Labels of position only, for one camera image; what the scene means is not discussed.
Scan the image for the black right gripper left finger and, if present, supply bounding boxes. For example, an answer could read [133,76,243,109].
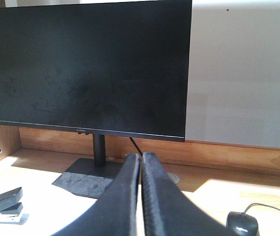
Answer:
[53,153,140,236]

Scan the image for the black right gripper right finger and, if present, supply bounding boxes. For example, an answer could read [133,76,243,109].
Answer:
[141,151,231,236]

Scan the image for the black stapler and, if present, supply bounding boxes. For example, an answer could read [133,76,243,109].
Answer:
[0,187,23,223]

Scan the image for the white paper sheets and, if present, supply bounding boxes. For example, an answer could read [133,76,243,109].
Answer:
[0,171,96,236]

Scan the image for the black computer mouse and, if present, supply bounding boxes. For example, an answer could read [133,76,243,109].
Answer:
[226,211,260,236]

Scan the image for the black computer monitor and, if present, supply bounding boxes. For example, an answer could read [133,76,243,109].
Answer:
[0,0,192,198]

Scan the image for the grey desk cable grommet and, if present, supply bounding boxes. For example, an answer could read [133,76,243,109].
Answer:
[168,172,180,184]

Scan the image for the black monitor cable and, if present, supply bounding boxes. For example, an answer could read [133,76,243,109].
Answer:
[129,137,143,155]

